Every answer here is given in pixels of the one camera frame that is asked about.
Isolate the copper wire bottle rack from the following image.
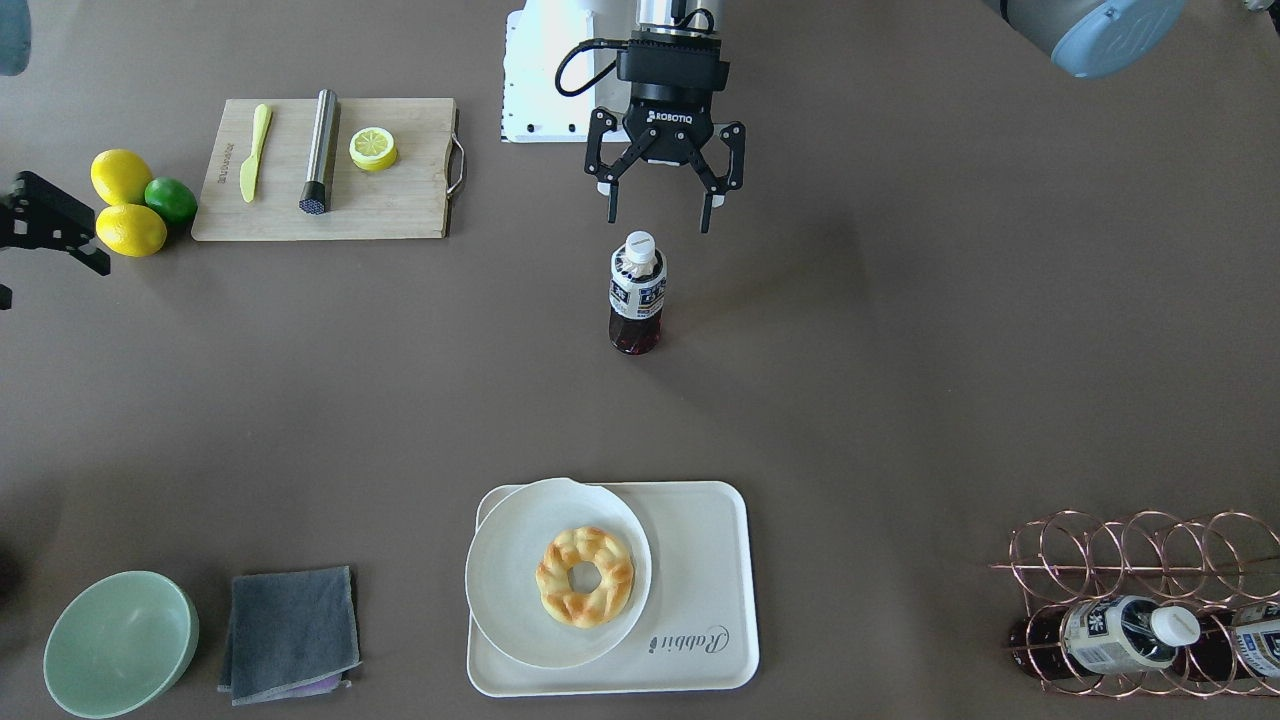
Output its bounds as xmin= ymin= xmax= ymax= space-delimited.
xmin=1004 ymin=510 xmax=1277 ymax=700

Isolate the grey folded cloth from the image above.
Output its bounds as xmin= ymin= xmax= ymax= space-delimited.
xmin=218 ymin=565 xmax=361 ymax=706

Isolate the yellow plastic knife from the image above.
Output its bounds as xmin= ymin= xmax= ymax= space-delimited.
xmin=239 ymin=102 xmax=273 ymax=204

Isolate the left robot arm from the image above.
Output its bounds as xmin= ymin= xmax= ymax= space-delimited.
xmin=559 ymin=1 xmax=1184 ymax=232

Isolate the bamboo cutting board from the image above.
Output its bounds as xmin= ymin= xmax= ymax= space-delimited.
xmin=191 ymin=97 xmax=457 ymax=242

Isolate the green lime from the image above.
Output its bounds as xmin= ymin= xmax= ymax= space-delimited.
xmin=143 ymin=176 xmax=198 ymax=225

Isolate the steel muddler black tip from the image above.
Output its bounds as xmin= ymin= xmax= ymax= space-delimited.
xmin=298 ymin=88 xmax=340 ymax=215

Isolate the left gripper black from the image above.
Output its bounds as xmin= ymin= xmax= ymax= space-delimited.
xmin=584 ymin=29 xmax=746 ymax=234

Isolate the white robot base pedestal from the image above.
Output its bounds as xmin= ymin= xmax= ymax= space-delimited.
xmin=499 ymin=0 xmax=641 ymax=145

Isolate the green bowl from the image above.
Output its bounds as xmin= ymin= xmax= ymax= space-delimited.
xmin=44 ymin=570 xmax=200 ymax=719

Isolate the white round plate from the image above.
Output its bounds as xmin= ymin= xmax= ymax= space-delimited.
xmin=465 ymin=478 xmax=652 ymax=669

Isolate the white serving tray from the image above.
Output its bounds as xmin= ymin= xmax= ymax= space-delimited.
xmin=467 ymin=480 xmax=759 ymax=697

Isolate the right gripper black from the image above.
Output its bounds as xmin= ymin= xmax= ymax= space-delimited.
xmin=1 ymin=170 xmax=111 ymax=275

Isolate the yellow lemon far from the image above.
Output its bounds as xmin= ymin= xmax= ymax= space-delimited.
xmin=90 ymin=149 xmax=154 ymax=206

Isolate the half lemon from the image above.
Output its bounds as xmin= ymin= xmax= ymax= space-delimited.
xmin=348 ymin=126 xmax=399 ymax=172

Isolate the yellow lemon near board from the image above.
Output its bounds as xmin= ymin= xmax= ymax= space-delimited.
xmin=95 ymin=204 xmax=168 ymax=258

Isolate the tea bottle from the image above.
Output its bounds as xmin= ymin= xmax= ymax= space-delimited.
xmin=1184 ymin=602 xmax=1279 ymax=683
xmin=1006 ymin=594 xmax=1201 ymax=682
xmin=609 ymin=231 xmax=667 ymax=355

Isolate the braided ring donut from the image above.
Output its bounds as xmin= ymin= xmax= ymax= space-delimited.
xmin=535 ymin=527 xmax=635 ymax=629

